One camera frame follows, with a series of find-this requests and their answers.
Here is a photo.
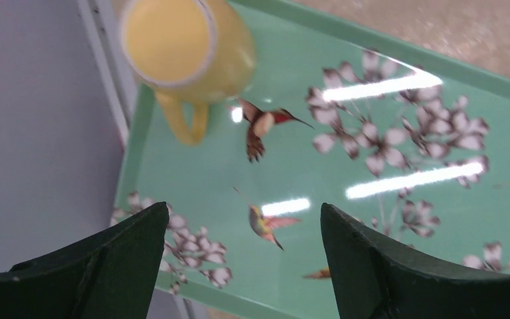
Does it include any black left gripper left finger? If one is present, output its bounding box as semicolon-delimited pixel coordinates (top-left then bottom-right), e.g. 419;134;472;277
0;202;169;318

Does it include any green floral tray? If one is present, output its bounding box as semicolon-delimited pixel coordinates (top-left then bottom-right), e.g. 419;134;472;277
112;1;510;318

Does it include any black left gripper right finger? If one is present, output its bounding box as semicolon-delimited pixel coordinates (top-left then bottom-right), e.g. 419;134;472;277
320;203;510;318

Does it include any yellow mug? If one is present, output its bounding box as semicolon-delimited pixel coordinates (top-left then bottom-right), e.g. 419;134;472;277
120;0;257;145

